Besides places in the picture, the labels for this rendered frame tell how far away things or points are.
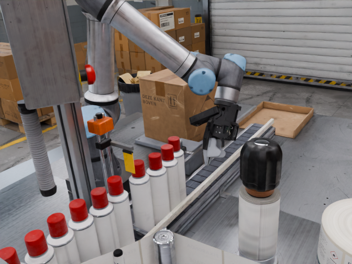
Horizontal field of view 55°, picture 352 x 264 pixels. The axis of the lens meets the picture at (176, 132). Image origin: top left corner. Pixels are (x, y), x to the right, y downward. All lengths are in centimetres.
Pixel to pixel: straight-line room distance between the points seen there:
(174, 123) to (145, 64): 332
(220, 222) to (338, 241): 34
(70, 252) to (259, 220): 38
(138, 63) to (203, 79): 383
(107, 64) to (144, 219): 52
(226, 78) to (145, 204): 48
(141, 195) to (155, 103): 63
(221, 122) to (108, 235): 50
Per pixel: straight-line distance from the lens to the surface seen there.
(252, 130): 147
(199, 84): 94
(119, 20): 95
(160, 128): 143
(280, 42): 522
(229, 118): 108
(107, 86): 115
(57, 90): 64
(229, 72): 109
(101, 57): 112
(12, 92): 406
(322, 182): 125
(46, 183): 76
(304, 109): 180
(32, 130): 71
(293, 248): 89
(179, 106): 132
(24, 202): 127
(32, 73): 63
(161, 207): 90
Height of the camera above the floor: 147
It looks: 24 degrees down
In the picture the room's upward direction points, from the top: 4 degrees counter-clockwise
